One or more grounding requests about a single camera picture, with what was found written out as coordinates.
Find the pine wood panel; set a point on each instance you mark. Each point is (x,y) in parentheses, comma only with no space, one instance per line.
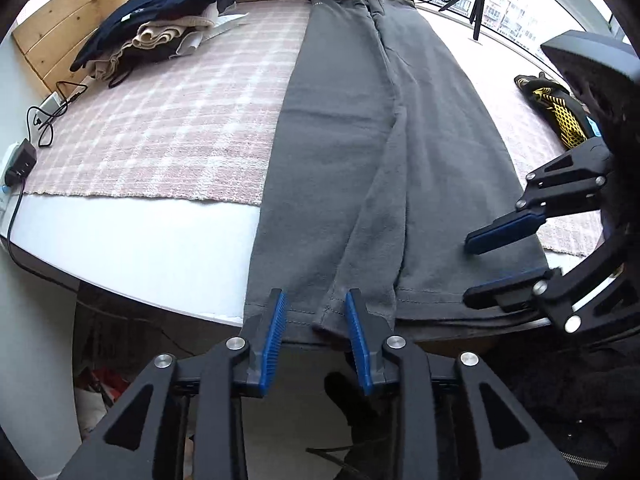
(60,15)

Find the white power strip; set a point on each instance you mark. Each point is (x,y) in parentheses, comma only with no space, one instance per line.
(52,104)

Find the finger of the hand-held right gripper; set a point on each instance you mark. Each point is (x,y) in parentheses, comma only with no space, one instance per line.
(505,232)
(500,287)

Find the person's black jacket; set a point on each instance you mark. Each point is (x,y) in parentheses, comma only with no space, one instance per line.
(575,400)

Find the pink plaid mat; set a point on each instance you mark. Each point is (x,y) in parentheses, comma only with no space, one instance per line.
(175,125)

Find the black charger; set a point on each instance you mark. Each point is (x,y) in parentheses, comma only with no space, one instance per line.
(22,162)

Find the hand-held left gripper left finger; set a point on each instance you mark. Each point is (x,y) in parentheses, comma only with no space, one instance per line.
(274,340)

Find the red and white bag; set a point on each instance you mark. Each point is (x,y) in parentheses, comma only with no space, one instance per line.
(107,382)

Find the beige folded clothes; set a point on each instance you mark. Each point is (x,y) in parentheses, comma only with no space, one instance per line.
(160,32)

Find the dark navy folded shirt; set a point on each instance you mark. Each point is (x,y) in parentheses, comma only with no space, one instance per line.
(150,5)

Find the black tripod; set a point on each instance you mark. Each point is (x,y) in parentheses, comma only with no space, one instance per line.
(479,5)

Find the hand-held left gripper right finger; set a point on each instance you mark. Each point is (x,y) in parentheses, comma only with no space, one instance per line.
(357,345)

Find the black and yellow garment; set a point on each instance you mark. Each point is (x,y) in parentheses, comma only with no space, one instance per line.
(560,110)

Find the grey shirt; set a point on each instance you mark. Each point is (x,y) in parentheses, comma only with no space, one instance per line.
(350,135)

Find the blue garment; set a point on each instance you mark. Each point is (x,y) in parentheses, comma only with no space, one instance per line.
(594,129)

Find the white folded cloth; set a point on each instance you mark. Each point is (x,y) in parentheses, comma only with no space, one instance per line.
(227,22)

